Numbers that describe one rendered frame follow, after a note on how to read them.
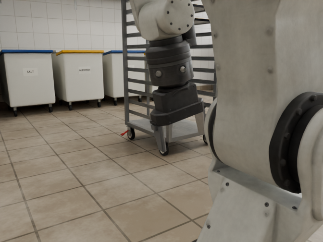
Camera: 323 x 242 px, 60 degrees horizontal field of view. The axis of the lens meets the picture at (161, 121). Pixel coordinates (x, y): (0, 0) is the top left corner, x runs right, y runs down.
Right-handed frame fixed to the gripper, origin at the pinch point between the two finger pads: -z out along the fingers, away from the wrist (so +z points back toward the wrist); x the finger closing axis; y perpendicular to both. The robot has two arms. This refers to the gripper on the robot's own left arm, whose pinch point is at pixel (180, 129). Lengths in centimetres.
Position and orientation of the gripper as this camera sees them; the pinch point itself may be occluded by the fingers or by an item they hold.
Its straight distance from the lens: 60.8
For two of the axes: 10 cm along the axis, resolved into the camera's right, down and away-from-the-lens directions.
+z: -1.8, -9.3, -3.3
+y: -5.0, -2.0, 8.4
